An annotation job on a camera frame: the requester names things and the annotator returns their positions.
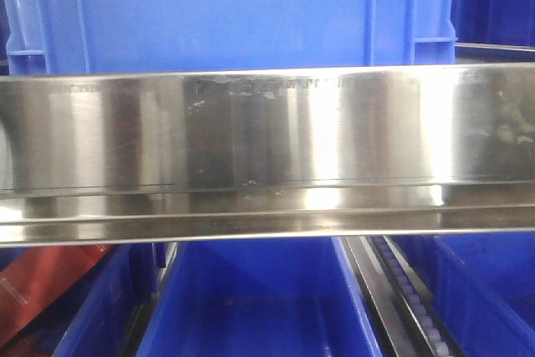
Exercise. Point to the large blue plastic bin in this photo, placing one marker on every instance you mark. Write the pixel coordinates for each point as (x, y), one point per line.
(101, 36)

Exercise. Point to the lower middle blue bin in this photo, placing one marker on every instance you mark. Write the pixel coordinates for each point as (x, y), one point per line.
(261, 297)

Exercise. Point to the lower roller track right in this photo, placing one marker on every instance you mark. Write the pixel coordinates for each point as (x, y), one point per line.
(397, 302)

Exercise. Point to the lower left blue bin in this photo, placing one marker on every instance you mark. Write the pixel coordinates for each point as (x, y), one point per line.
(127, 279)

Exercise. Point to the lower right blue bin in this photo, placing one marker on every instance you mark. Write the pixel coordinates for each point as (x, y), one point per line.
(482, 287)

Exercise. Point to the red brown packet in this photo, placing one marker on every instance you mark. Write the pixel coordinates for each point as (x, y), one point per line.
(41, 292)

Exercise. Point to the blue bin upper right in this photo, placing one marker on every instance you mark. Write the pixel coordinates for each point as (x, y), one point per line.
(506, 22)

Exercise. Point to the stainless steel shelf front rail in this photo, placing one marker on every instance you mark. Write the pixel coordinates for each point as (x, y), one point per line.
(114, 158)

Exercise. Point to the lower metal divider rail left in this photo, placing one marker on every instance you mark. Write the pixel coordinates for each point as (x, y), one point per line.
(144, 323)

